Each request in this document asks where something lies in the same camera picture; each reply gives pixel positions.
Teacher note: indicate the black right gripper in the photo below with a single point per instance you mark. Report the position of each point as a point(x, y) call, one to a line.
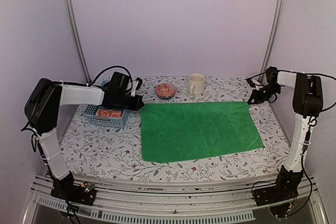
point(259, 98)

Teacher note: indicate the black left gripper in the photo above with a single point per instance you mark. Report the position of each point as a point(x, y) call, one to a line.
point(136, 106)

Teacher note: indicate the orange rabbit print towel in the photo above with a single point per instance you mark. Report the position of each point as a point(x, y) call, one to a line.
point(109, 113)

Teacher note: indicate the green microfibre towel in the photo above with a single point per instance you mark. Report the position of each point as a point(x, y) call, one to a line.
point(173, 132)

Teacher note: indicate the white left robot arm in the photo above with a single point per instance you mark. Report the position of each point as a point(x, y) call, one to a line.
point(42, 109)

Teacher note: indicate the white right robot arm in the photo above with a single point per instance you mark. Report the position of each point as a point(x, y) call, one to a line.
point(307, 104)

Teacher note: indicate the light blue plastic basket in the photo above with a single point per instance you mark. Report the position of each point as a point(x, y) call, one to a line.
point(90, 111)

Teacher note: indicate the red patterned small bowl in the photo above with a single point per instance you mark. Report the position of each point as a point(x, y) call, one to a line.
point(165, 91)

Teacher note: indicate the cream ceramic mug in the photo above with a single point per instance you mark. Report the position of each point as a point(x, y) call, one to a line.
point(196, 84)

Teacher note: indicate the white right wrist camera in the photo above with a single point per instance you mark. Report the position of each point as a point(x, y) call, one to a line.
point(254, 83)

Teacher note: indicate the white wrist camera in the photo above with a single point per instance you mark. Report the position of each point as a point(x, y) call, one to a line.
point(254, 83)
point(136, 84)

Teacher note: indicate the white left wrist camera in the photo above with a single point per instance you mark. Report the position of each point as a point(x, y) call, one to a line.
point(136, 84)

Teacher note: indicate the aluminium right corner post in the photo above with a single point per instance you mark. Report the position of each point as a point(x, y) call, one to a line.
point(272, 36)

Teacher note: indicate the aluminium corner post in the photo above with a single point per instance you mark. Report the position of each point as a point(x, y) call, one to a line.
point(76, 38)
point(272, 36)

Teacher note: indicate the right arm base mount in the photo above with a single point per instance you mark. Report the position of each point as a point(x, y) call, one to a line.
point(284, 188)

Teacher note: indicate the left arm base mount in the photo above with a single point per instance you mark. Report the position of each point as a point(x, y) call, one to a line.
point(65, 189)

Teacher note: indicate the aluminium front rail frame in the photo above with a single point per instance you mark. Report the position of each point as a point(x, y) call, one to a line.
point(225, 201)

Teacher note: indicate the aluminium left corner post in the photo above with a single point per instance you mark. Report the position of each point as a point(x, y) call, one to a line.
point(76, 38)

